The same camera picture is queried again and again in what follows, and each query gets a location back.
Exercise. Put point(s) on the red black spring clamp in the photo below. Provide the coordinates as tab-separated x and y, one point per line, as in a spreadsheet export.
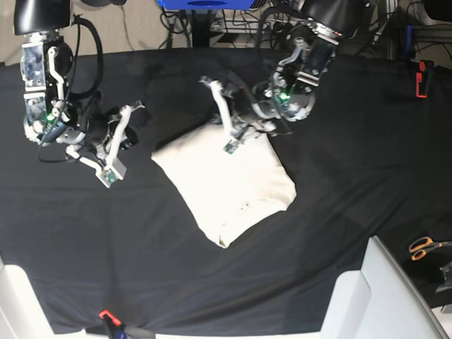
115	329

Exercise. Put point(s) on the grey white table frame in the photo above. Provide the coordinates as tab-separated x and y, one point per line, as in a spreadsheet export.
376	301

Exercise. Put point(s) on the red black clamp tool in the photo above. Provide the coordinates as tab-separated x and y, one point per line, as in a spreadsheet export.
423	78

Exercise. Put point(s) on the cream white T-shirt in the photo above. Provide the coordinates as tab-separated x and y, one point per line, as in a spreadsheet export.
226	194

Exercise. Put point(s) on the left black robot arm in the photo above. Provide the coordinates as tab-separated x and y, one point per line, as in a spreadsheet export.
288	95

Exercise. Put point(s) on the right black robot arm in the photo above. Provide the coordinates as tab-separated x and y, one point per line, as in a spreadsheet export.
54	113

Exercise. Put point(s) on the blue plastic bin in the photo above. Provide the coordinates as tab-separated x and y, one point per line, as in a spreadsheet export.
205	4

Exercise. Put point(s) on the black table cloth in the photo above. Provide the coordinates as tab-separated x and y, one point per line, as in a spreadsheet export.
197	241

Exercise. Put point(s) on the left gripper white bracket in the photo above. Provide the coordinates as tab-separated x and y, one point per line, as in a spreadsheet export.
241	115

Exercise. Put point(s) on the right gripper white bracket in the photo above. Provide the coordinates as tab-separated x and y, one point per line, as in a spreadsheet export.
97	141

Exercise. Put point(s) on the orange handled scissors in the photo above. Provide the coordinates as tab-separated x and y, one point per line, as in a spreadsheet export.
424	245

